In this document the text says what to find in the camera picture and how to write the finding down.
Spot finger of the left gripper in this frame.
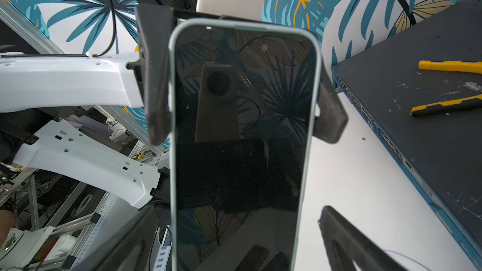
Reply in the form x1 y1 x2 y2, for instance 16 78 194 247
313 71 348 144
135 3 176 146

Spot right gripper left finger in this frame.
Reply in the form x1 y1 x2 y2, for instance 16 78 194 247
71 206 158 271

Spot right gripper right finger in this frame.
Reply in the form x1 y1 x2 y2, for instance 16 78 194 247
318 206 405 270

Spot white charging cable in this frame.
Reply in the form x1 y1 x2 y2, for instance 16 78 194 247
383 249 423 271

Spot black phone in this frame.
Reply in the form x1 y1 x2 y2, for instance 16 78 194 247
169 18 321 270

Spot yellow black pliers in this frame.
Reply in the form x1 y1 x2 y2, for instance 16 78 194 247
410 60 481 118

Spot dark grey network switch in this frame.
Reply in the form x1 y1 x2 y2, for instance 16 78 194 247
331 0 481 270

